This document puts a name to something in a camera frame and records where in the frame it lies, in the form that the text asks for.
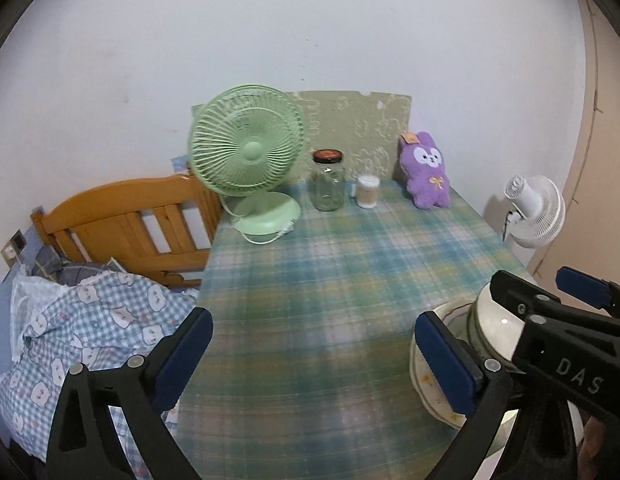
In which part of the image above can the wooden bed headboard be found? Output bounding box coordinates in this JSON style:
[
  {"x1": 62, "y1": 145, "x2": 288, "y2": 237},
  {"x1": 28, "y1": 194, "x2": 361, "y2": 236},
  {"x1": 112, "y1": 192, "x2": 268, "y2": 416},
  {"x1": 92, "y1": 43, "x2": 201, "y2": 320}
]
[{"x1": 31, "y1": 174, "x2": 222, "y2": 288}]

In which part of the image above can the wall outlet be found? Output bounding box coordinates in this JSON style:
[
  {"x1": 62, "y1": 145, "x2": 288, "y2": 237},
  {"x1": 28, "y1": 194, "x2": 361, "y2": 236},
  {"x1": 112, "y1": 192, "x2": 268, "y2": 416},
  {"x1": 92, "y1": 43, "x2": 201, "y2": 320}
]
[{"x1": 0, "y1": 230, "x2": 26, "y2": 268}]

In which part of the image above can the green cartoon wall mat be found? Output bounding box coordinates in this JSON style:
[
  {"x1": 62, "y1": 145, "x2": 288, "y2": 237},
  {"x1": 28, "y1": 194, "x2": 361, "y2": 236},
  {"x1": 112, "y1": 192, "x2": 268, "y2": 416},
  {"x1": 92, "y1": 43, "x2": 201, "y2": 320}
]
[{"x1": 190, "y1": 89, "x2": 413, "y2": 183}]

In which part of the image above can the purple plush bunny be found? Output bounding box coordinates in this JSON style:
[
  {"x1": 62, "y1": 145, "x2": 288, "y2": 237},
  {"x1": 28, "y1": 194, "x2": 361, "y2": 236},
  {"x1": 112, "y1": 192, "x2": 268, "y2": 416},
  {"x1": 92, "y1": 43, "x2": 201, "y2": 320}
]
[{"x1": 399, "y1": 131, "x2": 450, "y2": 209}]

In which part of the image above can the green desk fan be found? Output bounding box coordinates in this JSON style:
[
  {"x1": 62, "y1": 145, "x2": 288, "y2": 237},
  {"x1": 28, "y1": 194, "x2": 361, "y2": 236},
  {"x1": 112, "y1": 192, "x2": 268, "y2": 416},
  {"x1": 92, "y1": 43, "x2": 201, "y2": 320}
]
[{"x1": 187, "y1": 84, "x2": 304, "y2": 246}]

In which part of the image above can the cream plate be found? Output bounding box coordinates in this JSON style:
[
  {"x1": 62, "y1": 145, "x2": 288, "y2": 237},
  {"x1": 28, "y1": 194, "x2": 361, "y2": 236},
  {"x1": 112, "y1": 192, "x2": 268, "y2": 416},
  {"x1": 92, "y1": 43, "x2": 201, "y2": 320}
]
[{"x1": 409, "y1": 296, "x2": 484, "y2": 430}]

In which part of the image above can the olive green bowl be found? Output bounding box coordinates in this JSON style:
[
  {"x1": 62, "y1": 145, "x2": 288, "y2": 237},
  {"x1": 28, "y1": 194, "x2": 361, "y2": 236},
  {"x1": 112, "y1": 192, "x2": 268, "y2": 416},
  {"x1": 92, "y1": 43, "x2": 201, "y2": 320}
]
[{"x1": 466, "y1": 302, "x2": 519, "y2": 373}]

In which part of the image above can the blue checkered blanket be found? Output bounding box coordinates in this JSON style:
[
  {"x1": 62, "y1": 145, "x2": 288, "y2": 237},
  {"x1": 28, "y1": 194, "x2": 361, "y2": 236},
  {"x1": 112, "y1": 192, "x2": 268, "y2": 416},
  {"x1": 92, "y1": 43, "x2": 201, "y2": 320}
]
[{"x1": 0, "y1": 271, "x2": 198, "y2": 460}]

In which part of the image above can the white fan power cord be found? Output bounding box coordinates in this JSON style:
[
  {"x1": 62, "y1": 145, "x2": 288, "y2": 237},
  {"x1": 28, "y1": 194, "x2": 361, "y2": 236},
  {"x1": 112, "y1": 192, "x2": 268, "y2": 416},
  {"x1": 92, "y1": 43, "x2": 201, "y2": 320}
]
[{"x1": 219, "y1": 194, "x2": 296, "y2": 246}]

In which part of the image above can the cotton swab container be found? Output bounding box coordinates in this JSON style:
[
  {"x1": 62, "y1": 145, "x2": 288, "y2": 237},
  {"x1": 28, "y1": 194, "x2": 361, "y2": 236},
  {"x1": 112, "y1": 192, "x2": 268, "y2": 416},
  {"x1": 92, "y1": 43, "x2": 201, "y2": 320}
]
[{"x1": 355, "y1": 174, "x2": 380, "y2": 209}]

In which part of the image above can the glass jar black lid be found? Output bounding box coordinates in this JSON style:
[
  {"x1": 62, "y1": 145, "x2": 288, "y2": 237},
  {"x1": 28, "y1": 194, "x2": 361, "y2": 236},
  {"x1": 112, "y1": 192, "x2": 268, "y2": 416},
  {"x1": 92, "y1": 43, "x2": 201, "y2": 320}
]
[{"x1": 309, "y1": 148, "x2": 346, "y2": 211}]

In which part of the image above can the beige door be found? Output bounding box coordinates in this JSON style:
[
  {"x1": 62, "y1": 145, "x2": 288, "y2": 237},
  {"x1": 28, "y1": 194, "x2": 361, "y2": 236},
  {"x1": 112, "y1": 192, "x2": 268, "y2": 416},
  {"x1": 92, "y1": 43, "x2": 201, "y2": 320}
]
[{"x1": 528, "y1": 0, "x2": 620, "y2": 292}]

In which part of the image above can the white floor fan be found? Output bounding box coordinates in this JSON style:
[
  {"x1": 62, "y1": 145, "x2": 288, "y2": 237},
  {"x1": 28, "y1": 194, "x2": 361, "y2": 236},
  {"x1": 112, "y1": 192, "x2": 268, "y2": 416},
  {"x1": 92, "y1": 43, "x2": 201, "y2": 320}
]
[{"x1": 504, "y1": 174, "x2": 566, "y2": 249}]

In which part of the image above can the plaid tablecloth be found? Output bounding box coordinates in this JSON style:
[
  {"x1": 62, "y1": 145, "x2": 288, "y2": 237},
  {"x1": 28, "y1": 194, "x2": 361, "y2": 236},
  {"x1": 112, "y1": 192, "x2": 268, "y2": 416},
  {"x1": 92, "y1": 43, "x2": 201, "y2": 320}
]
[{"x1": 176, "y1": 181, "x2": 525, "y2": 479}]

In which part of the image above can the floral rimmed plate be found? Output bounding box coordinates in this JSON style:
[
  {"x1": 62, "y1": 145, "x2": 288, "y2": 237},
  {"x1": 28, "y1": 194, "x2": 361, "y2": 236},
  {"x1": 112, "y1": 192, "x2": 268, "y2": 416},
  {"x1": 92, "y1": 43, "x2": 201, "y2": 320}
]
[{"x1": 486, "y1": 410, "x2": 518, "y2": 457}]

